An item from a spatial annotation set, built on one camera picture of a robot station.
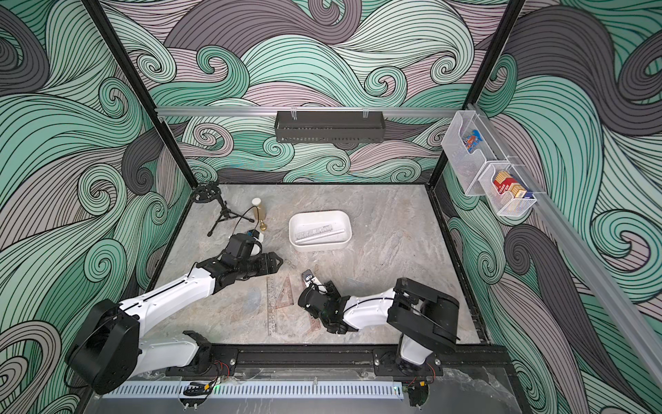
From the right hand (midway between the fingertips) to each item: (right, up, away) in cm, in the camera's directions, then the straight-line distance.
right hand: (319, 290), depth 87 cm
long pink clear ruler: (-16, -4, -4) cm, 17 cm away
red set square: (-12, -2, -2) cm, 12 cm away
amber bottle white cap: (-26, +27, +21) cm, 43 cm away
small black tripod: (-38, +34, -2) cm, 51 cm away
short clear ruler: (-4, +19, +16) cm, 25 cm away
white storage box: (-8, +23, +19) cm, 31 cm away
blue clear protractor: (-22, -3, -2) cm, 23 cm away
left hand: (-15, +11, -2) cm, 19 cm away
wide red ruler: (-1, -8, -7) cm, 11 cm away
